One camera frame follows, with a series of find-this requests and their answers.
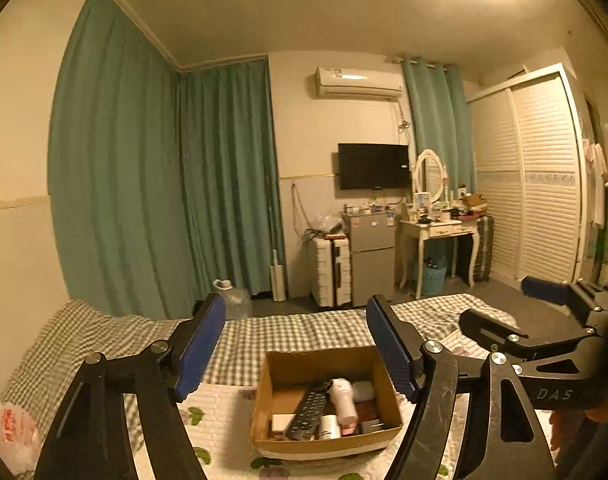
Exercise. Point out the grey checked bed sheet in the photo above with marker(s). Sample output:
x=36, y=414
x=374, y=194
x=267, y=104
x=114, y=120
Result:
x=284, y=332

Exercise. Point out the brown box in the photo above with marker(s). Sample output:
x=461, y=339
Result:
x=474, y=201

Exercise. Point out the small white box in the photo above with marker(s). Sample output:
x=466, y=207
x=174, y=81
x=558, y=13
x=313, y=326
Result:
x=284, y=422

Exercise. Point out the green curtain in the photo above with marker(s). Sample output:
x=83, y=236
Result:
x=113, y=170
x=233, y=175
x=439, y=110

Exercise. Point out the white red-print plastic bag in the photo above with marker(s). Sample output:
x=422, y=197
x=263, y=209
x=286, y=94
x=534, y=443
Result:
x=11, y=432

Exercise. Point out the dark suitcase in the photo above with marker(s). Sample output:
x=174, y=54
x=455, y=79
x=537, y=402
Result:
x=484, y=250

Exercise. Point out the black remote control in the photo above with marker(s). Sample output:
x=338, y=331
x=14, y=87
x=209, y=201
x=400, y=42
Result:
x=309, y=412

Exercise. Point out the clear plastic bag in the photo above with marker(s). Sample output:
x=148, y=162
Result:
x=331, y=224

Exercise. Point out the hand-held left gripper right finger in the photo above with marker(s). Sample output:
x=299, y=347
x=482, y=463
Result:
x=394, y=352

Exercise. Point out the hanging white clothes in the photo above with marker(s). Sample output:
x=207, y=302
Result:
x=596, y=180

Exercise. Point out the white louvred wardrobe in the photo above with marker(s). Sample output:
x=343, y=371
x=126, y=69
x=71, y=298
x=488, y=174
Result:
x=529, y=180

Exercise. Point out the person's right hand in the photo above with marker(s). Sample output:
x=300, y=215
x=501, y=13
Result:
x=571, y=427

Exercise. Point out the white tube with red label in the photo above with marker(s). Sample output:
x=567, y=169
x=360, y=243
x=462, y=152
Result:
x=329, y=427

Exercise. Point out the white suitcase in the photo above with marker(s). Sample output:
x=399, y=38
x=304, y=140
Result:
x=329, y=272

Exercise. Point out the white handheld device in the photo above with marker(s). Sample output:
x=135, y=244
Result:
x=344, y=400

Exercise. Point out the blue basket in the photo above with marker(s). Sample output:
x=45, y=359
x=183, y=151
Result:
x=434, y=281

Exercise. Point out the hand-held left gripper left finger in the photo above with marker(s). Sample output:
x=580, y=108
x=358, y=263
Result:
x=201, y=347

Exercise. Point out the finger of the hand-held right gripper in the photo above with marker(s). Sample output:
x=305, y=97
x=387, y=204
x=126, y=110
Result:
x=544, y=290
x=489, y=327

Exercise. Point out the white dressing table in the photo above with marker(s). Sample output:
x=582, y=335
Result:
x=434, y=232

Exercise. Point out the cardboard box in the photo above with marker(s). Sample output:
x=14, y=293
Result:
x=279, y=372

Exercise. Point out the black wall television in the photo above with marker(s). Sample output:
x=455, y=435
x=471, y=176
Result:
x=374, y=166

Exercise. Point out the white floral quilt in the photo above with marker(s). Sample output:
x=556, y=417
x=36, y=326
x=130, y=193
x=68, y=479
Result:
x=223, y=410

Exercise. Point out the white air conditioner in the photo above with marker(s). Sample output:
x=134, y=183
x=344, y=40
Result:
x=356, y=82

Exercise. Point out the white rounded case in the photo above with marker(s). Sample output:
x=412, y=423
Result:
x=364, y=390

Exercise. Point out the red patterned packet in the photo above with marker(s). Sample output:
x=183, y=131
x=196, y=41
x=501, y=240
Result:
x=369, y=411

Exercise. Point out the grey power bank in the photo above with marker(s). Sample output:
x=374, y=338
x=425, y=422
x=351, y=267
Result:
x=371, y=426

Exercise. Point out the air conditioner pipe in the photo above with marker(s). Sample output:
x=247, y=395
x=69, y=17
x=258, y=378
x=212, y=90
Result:
x=405, y=122

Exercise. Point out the clear water jug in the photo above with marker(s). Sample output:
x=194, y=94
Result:
x=233, y=302

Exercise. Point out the oval white mirror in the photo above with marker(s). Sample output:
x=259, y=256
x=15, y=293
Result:
x=430, y=175

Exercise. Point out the grey small fridge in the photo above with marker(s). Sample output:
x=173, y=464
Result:
x=374, y=265

